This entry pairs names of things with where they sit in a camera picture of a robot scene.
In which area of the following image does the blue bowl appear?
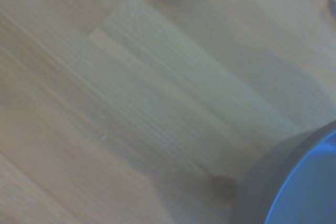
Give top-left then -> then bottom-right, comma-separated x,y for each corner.
240,120 -> 336,224

